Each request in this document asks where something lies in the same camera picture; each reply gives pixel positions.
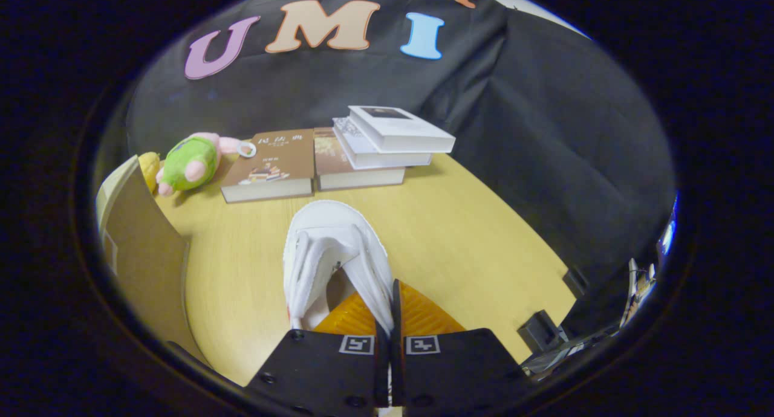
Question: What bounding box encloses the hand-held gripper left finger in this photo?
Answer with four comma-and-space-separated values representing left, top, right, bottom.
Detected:
244, 290, 391, 417

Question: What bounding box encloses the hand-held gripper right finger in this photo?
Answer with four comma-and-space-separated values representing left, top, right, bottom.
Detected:
390, 278, 528, 415

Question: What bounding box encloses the white shoe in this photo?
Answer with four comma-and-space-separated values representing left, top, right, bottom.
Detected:
282, 199, 395, 337

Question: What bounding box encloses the beige storage box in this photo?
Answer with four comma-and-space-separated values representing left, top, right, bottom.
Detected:
95, 155, 210, 367

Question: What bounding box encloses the black table clamp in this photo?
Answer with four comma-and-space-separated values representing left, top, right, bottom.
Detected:
518, 309, 567, 353
562, 266, 589, 299

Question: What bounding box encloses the plain brown book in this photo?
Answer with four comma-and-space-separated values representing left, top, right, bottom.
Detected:
313, 127, 407, 192

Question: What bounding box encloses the brown illustrated book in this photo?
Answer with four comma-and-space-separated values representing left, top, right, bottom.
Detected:
220, 129, 317, 204

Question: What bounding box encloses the grey patterned book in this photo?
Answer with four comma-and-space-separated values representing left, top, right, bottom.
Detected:
332, 116, 434, 170

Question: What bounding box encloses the green and pink plush toy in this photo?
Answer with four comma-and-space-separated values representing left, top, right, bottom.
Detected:
155, 132, 242, 198

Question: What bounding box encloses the black backdrop cloth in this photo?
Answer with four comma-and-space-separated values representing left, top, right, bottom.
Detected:
124, 0, 677, 340

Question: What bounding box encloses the computer monitor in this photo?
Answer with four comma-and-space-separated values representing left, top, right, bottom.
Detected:
655, 190, 680, 270

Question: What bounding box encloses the yellow plush toy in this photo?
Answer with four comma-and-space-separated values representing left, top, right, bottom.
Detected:
138, 152, 162, 195

